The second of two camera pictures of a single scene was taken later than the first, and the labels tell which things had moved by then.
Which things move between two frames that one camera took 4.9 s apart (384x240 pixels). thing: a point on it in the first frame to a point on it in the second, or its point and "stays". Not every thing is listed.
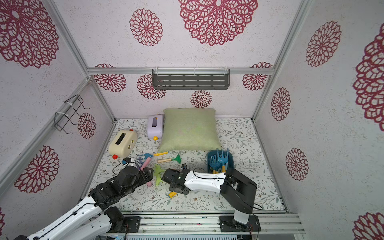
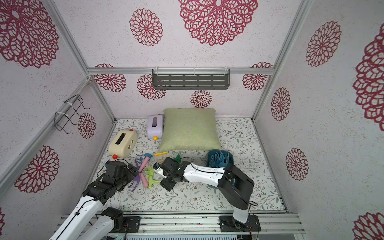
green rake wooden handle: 177,158 stays
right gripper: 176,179 to 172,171
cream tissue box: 123,143 stays
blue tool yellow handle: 148,155 stays
